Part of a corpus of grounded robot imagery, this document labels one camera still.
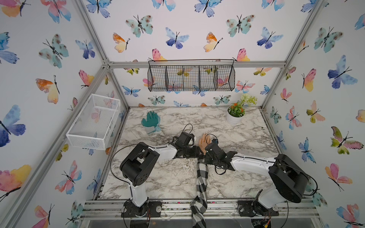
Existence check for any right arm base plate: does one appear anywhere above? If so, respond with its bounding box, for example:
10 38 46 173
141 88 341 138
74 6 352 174
237 200 279 218

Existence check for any potted plant white pot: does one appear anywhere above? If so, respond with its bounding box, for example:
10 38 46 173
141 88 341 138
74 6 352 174
226 94 258 126

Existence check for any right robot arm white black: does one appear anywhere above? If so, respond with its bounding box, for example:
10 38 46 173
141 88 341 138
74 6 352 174
205 142 309 211

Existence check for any black wire wall basket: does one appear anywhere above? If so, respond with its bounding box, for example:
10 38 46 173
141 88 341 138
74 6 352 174
144 59 236 92

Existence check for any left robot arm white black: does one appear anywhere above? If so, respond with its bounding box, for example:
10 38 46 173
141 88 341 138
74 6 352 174
120 132 201 208

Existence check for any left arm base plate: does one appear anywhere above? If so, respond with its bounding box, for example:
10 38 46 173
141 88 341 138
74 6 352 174
121 200 162 218

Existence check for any aluminium front rail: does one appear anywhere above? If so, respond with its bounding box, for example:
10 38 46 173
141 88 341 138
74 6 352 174
80 198 319 220

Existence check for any mannequin hand flesh coloured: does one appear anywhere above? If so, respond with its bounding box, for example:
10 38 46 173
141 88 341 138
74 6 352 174
198 133 212 155

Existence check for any white mesh wall basket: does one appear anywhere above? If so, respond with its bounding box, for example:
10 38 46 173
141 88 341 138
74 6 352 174
66 94 121 150

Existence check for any green rubber glove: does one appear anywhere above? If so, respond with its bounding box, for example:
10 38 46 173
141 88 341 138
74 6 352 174
141 111 161 134

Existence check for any black white plaid sleeve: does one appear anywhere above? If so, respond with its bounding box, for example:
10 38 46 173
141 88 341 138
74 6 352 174
190 157 209 228

